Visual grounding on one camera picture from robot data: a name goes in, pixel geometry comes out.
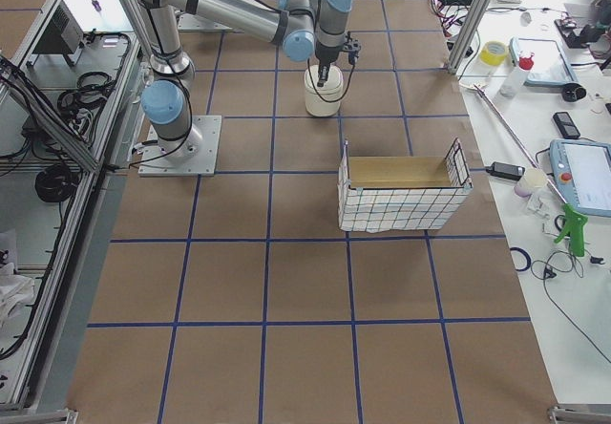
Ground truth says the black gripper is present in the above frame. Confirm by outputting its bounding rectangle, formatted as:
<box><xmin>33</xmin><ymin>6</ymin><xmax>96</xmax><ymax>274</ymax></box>
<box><xmin>315</xmin><ymin>32</ymin><xmax>347</xmax><ymax>87</ymax></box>

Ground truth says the white trash can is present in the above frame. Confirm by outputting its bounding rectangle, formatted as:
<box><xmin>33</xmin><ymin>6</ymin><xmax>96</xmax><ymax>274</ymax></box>
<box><xmin>304</xmin><ymin>65</ymin><xmax>344</xmax><ymax>117</ymax></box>

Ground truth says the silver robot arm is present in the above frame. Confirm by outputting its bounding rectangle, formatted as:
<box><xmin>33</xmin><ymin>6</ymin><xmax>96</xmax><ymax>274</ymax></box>
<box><xmin>122</xmin><ymin>0</ymin><xmax>359</xmax><ymax>175</ymax></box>

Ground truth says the wooden box with grid cloth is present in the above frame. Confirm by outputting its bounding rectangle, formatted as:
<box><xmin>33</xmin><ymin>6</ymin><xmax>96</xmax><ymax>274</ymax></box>
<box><xmin>337</xmin><ymin>138</ymin><xmax>473</xmax><ymax>233</ymax></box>

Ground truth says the long metal rod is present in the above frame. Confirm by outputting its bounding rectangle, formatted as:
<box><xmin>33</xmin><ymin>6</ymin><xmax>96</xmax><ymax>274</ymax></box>
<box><xmin>471</xmin><ymin>84</ymin><xmax>570</xmax><ymax>206</ymax></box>

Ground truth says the yellow tape roll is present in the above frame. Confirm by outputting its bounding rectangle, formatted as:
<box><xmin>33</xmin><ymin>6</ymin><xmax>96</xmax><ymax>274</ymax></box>
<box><xmin>479</xmin><ymin>41</ymin><xmax>509</xmax><ymax>67</ymax></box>

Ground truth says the black power adapter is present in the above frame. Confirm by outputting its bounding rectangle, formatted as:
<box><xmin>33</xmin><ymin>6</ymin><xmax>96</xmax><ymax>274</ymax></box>
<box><xmin>485</xmin><ymin>161</ymin><xmax>525</xmax><ymax>180</ymax></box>

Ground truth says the red capped squeeze bottle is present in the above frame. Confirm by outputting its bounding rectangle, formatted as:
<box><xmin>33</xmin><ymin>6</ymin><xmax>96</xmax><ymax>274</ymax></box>
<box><xmin>499</xmin><ymin>53</ymin><xmax>534</xmax><ymax>98</ymax></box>

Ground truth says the blue teach pendant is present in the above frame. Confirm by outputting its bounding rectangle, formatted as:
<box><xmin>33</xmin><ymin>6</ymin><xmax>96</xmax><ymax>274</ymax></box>
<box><xmin>509</xmin><ymin>37</ymin><xmax>578</xmax><ymax>87</ymax></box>
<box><xmin>549</xmin><ymin>139</ymin><xmax>610</xmax><ymax>218</ymax></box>

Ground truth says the green plastic gun tool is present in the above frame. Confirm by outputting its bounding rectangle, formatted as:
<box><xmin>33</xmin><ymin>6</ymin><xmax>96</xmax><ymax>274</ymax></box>
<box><xmin>554</xmin><ymin>203</ymin><xmax>588</xmax><ymax>257</ymax></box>

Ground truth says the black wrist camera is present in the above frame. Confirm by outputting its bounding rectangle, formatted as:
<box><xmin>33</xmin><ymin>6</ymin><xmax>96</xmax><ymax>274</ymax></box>
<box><xmin>344</xmin><ymin>32</ymin><xmax>362</xmax><ymax>68</ymax></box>

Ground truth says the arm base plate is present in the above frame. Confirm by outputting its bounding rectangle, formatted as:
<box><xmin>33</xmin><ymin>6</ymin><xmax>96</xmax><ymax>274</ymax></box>
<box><xmin>178</xmin><ymin>12</ymin><xmax>236</xmax><ymax>32</ymax></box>
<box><xmin>137</xmin><ymin>116</ymin><xmax>222</xmax><ymax>177</ymax></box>

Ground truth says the aluminium frame post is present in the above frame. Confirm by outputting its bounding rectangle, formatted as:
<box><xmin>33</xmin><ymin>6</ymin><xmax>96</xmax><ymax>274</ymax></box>
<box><xmin>447</xmin><ymin>0</ymin><xmax>491</xmax><ymax>74</ymax></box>

